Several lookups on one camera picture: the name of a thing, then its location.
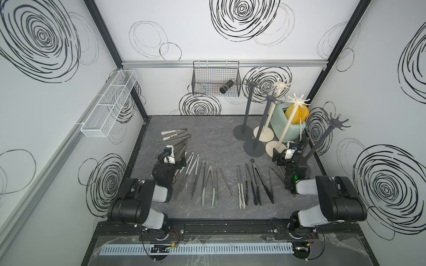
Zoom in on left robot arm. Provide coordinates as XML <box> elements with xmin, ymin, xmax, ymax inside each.
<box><xmin>107</xmin><ymin>144</ymin><xmax>186</xmax><ymax>233</ymax></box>

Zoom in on grey cable duct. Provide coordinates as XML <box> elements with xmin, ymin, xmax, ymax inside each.
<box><xmin>99</xmin><ymin>243</ymin><xmax>294</xmax><ymax>256</ymax></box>

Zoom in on white handled steel tongs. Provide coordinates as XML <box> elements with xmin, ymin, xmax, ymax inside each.
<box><xmin>161</xmin><ymin>129</ymin><xmax>187</xmax><ymax>141</ymax></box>

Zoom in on cream rack stand front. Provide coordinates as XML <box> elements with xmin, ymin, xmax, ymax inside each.
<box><xmin>266</xmin><ymin>94</ymin><xmax>309</xmax><ymax>157</ymax></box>

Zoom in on cream rack stand rear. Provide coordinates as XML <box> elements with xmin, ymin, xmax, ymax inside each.
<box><xmin>254</xmin><ymin>82</ymin><xmax>289</xmax><ymax>142</ymax></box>

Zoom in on black silicone tongs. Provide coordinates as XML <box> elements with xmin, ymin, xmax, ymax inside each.
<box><xmin>246</xmin><ymin>164</ymin><xmax>261</xmax><ymax>206</ymax></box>

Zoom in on black wire basket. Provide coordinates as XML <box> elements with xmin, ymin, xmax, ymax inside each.
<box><xmin>191</xmin><ymin>61</ymin><xmax>242</xmax><ymax>97</ymax></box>

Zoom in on dark cylinder in basket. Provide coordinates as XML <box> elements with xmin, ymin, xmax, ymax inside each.
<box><xmin>219</xmin><ymin>79</ymin><xmax>235</xmax><ymax>94</ymax></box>

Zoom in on green tipped tongs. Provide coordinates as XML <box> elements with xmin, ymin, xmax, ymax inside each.
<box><xmin>201</xmin><ymin>161</ymin><xmax>216</xmax><ymax>208</ymax></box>

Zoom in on black ring tongs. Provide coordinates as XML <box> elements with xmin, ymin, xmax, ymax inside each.
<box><xmin>252</xmin><ymin>161</ymin><xmax>275</xmax><ymax>204</ymax></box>

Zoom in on dark grey rack stand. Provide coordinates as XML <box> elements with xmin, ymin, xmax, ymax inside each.
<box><xmin>294</xmin><ymin>111</ymin><xmax>351</xmax><ymax>167</ymax></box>
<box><xmin>233</xmin><ymin>81</ymin><xmax>258</xmax><ymax>141</ymax></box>
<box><xmin>244</xmin><ymin>94</ymin><xmax>282</xmax><ymax>157</ymax></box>

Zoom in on cream rack stand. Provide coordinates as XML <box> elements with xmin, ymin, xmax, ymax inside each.
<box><xmin>266</xmin><ymin>94</ymin><xmax>309</xmax><ymax>157</ymax></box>
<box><xmin>254</xmin><ymin>82</ymin><xmax>289</xmax><ymax>142</ymax></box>

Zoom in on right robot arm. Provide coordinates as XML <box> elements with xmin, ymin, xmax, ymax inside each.
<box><xmin>272</xmin><ymin>143</ymin><xmax>368</xmax><ymax>239</ymax></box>

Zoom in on cream tipped tongs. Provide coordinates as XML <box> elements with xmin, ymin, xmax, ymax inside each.
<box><xmin>237</xmin><ymin>165</ymin><xmax>246</xmax><ymax>209</ymax></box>

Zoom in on white wire shelf basket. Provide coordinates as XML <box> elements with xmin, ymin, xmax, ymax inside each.
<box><xmin>81</xmin><ymin>69</ymin><xmax>137</xmax><ymax>138</ymax></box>

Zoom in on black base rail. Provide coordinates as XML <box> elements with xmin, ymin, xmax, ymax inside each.
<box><xmin>91</xmin><ymin>218</ymin><xmax>362</xmax><ymax>242</ymax></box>

